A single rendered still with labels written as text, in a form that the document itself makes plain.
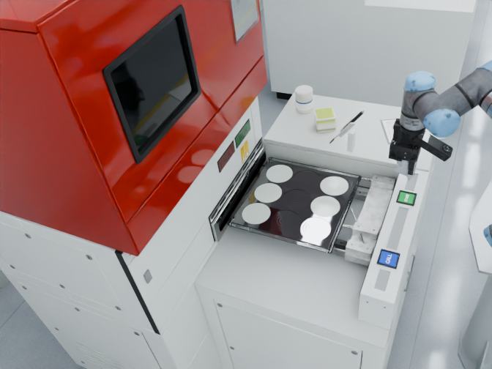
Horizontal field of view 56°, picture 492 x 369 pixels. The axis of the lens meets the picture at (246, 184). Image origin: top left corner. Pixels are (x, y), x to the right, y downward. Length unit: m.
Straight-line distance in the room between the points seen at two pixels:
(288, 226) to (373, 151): 0.43
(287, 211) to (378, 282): 0.43
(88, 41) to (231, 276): 0.94
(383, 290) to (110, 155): 0.82
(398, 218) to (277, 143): 0.57
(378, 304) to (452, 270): 1.33
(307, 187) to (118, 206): 0.85
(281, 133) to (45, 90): 1.12
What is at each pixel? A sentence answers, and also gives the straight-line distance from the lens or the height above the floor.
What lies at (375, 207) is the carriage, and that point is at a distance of 1.67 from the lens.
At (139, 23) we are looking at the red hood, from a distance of 1.02.
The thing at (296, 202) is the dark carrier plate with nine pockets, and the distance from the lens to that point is 1.65.
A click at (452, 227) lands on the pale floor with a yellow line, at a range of 2.86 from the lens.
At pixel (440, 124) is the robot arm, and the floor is 1.37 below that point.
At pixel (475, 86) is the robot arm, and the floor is 1.44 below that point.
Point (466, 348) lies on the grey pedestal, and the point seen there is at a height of 0.06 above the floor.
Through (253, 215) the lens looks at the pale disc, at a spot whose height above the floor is 0.90.
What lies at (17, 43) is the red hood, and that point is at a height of 1.78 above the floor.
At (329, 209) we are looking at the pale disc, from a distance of 1.63.
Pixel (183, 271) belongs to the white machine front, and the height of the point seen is 0.92.
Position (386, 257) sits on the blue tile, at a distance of 1.43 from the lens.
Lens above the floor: 2.09
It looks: 43 degrees down
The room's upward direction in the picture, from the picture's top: 9 degrees counter-clockwise
